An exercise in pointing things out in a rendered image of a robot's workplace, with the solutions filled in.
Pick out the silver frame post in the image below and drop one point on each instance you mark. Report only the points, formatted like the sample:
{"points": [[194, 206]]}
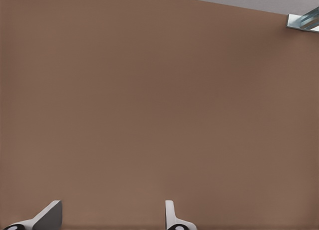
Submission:
{"points": [[304, 20]]}

